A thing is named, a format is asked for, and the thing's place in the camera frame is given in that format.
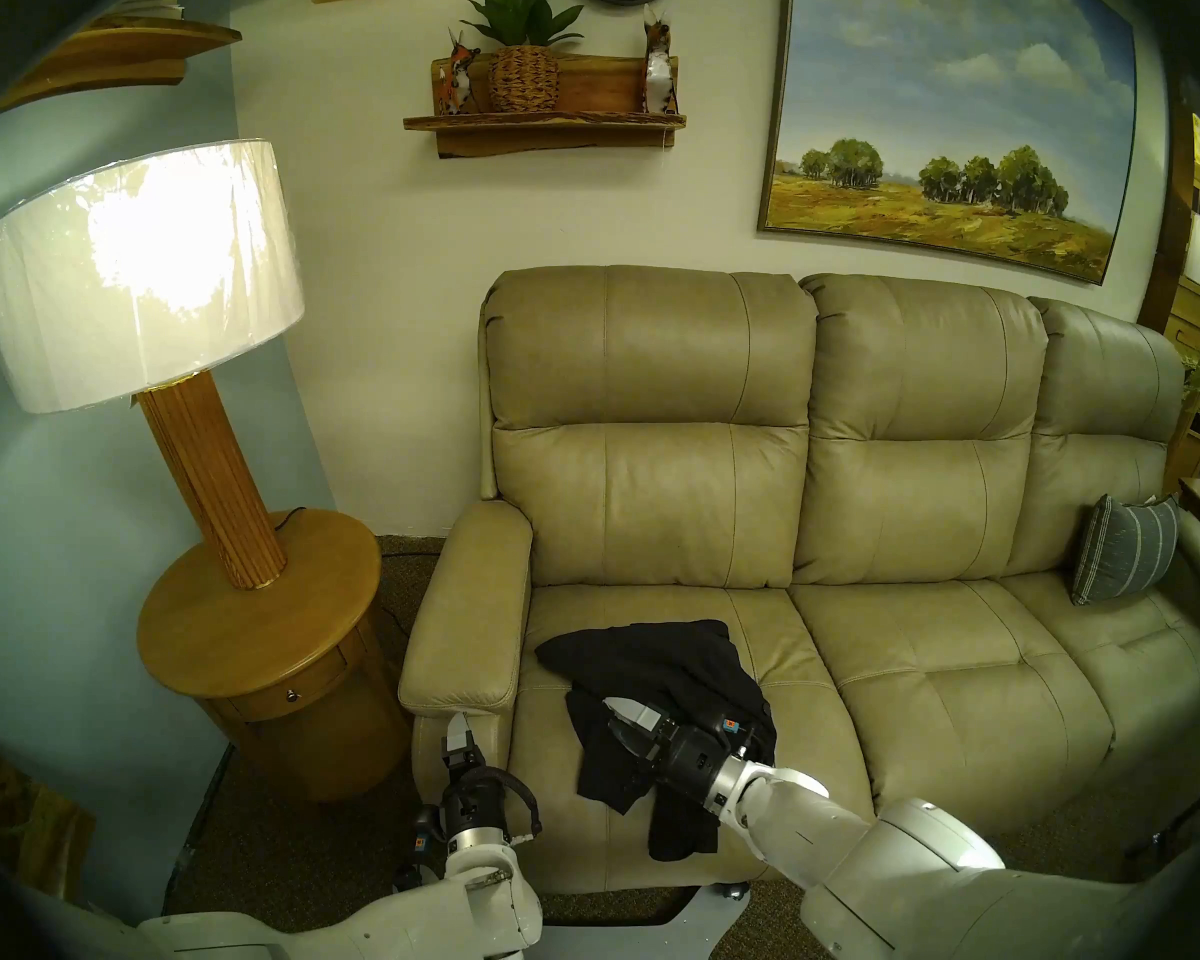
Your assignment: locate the black jacket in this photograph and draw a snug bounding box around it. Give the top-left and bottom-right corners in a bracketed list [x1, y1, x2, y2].
[535, 620, 776, 862]

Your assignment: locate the framed landscape painting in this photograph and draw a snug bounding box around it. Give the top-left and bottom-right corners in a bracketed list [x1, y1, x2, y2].
[757, 0, 1138, 287]

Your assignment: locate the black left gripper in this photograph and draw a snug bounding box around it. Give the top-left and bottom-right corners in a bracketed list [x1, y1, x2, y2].
[440, 713, 511, 839]

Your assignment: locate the round wooden side table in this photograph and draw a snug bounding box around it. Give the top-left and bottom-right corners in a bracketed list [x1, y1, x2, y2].
[137, 509, 411, 804]

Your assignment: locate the beige leather sofa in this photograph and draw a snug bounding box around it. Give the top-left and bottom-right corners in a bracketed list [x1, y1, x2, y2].
[398, 265, 1200, 894]

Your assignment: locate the wooden wall shelf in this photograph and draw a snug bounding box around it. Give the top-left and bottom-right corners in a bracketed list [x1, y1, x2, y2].
[403, 55, 688, 159]

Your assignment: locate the orange fox figurine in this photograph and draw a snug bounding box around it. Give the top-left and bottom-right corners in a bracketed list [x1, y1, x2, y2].
[438, 28, 481, 116]

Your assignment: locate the grey striped throw pillow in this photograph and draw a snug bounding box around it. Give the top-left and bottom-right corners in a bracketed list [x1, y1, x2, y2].
[1070, 495, 1181, 607]

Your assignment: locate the wooden lamp with white shade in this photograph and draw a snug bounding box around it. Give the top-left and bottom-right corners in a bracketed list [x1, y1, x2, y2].
[0, 138, 306, 591]

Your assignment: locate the wooden corner shelf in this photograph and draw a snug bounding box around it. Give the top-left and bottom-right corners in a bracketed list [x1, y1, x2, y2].
[0, 16, 243, 117]

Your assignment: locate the green plant in woven basket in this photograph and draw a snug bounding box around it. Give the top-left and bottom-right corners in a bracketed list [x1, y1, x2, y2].
[460, 0, 586, 114]

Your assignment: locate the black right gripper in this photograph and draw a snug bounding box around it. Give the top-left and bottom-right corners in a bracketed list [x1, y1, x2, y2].
[605, 698, 761, 804]

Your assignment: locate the white and brown fox figurine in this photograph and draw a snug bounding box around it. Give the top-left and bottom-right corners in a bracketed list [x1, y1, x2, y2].
[642, 4, 679, 116]

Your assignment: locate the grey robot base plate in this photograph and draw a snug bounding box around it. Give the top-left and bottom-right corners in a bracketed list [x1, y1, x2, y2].
[540, 883, 811, 960]

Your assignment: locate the wooden bookcase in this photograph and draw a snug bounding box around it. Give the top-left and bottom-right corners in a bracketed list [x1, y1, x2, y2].
[1140, 108, 1200, 489]

